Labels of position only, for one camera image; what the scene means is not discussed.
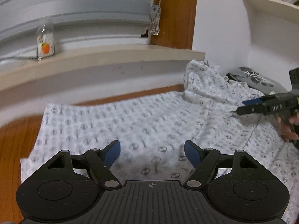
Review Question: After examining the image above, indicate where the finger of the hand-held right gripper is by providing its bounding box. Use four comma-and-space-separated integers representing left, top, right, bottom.
236, 104, 267, 116
242, 97, 267, 106

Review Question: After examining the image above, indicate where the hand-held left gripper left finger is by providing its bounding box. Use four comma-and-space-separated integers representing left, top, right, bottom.
46, 140, 122, 190

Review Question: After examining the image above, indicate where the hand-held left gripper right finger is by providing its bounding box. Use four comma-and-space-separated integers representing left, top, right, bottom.
184, 140, 259, 189

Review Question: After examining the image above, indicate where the white patterned shirt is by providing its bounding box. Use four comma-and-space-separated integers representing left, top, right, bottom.
20, 59, 299, 224

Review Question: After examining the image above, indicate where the person's right hand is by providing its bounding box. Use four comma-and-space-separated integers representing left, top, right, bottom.
279, 114, 299, 143

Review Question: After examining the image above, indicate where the grey printed cloth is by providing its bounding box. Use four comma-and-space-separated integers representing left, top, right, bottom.
226, 66, 289, 96

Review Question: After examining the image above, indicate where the beige window sill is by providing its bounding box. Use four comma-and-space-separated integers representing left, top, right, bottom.
0, 43, 206, 94

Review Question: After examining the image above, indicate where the small bottle orange label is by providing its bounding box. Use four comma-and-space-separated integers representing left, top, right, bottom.
36, 24, 56, 60

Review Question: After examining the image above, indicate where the white window blind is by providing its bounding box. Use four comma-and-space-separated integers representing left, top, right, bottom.
0, 0, 156, 63

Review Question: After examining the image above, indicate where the white wall shelf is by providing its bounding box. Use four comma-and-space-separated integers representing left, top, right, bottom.
242, 0, 299, 47

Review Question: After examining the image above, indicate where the wooden window frame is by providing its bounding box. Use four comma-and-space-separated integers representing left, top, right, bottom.
147, 0, 198, 50

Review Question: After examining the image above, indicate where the blind cord weight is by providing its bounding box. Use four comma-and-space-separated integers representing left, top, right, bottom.
149, 0, 164, 36

